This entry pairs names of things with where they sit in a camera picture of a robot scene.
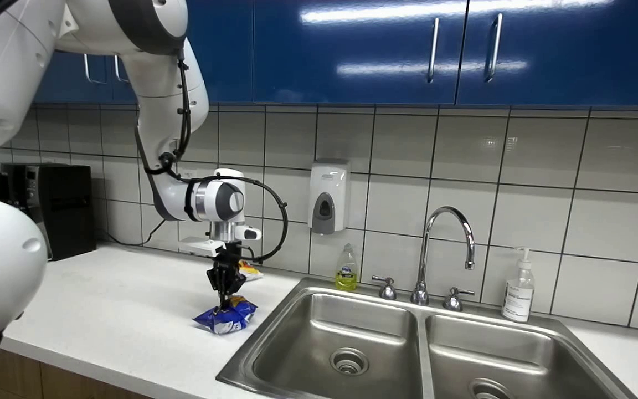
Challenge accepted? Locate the chrome faucet knob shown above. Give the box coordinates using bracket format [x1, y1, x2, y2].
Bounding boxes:
[372, 275, 401, 301]
[438, 287, 476, 313]

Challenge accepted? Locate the white wall soap dispenser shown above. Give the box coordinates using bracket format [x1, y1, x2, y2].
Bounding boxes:
[309, 162, 353, 238]

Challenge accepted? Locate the yellow dish soap bottle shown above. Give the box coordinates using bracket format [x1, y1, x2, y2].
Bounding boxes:
[333, 241, 364, 292]

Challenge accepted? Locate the stainless steel double sink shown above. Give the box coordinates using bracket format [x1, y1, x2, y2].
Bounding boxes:
[216, 275, 638, 399]

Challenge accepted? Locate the blue Doritos chip packet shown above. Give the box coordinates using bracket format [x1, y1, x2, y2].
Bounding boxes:
[192, 295, 260, 336]

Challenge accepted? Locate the black countertop appliance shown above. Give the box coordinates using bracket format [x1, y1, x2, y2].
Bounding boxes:
[0, 162, 99, 261]

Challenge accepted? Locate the yellow orange snack packet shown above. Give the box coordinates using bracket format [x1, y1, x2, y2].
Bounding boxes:
[237, 260, 265, 287]

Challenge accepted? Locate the chrome gooseneck faucet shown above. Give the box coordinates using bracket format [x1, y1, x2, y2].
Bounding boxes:
[409, 203, 478, 308]

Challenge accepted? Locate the blue upper cabinet door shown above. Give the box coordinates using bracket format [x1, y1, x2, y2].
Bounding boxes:
[185, 0, 473, 111]
[98, 48, 149, 107]
[31, 48, 104, 107]
[455, 0, 638, 111]

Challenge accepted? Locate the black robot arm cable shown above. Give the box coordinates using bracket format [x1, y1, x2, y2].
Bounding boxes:
[131, 58, 293, 267]

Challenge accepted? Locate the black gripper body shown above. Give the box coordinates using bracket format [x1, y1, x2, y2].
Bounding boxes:
[216, 241, 245, 278]

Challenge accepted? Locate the white pump soap bottle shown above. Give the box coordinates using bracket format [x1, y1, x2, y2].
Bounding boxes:
[500, 246, 538, 325]

